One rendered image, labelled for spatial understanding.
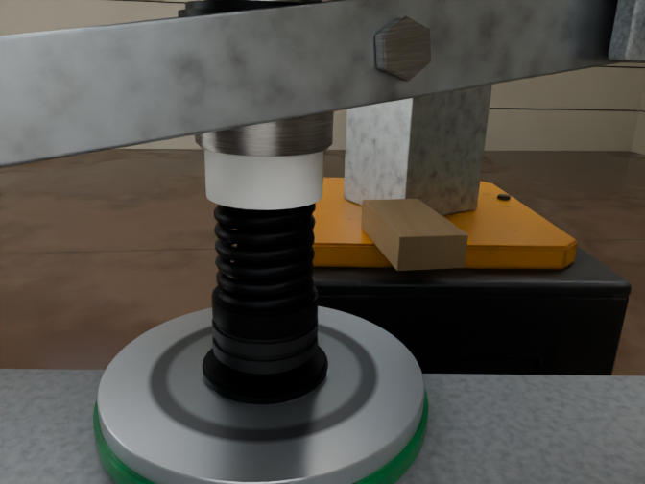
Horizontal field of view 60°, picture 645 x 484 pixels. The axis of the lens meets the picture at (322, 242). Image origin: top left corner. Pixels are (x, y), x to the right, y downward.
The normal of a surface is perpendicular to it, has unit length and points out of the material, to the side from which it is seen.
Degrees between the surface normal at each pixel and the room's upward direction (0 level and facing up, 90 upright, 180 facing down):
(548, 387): 0
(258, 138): 90
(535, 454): 0
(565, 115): 90
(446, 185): 90
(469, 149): 90
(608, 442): 0
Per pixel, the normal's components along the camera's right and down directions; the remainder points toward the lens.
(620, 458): 0.03, -0.95
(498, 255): 0.04, 0.33
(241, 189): -0.32, 0.30
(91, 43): 0.36, 0.31
